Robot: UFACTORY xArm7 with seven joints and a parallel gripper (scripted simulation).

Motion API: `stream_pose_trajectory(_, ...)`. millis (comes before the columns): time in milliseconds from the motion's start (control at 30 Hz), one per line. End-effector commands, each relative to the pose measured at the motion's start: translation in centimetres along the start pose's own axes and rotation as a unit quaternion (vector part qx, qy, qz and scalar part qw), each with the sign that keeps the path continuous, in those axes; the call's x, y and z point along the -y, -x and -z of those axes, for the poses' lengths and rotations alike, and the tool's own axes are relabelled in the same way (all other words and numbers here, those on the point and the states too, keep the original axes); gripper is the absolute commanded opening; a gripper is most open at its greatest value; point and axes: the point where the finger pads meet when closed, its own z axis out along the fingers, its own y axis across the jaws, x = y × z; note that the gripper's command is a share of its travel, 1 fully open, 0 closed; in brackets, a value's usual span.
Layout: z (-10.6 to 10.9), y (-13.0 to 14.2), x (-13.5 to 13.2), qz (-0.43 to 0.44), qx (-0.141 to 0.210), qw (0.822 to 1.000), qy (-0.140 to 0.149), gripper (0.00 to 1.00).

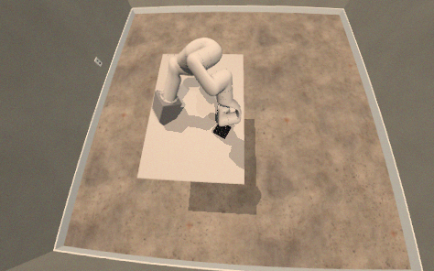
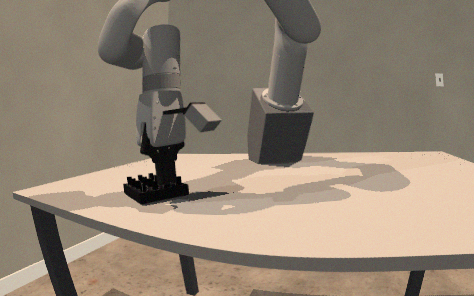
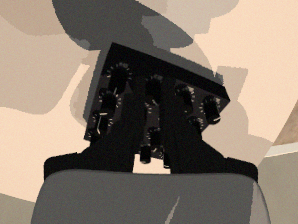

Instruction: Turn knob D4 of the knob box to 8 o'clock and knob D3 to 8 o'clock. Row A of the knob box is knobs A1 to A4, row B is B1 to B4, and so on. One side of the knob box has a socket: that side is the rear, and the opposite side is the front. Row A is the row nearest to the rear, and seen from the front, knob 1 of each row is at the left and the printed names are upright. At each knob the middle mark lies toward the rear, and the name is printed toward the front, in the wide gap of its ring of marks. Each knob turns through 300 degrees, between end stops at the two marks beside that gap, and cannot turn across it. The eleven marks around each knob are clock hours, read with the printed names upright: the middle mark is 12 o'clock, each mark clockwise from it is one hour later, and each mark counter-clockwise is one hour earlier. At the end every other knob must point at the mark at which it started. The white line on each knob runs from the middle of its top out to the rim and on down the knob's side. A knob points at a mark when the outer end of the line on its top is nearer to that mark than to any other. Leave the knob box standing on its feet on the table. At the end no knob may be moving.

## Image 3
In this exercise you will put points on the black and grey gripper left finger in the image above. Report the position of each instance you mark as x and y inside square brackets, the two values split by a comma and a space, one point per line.
[113, 151]

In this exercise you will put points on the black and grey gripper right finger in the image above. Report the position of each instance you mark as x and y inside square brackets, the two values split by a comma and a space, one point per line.
[180, 138]

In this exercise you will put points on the black knob box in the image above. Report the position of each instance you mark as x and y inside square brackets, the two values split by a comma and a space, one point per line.
[204, 99]

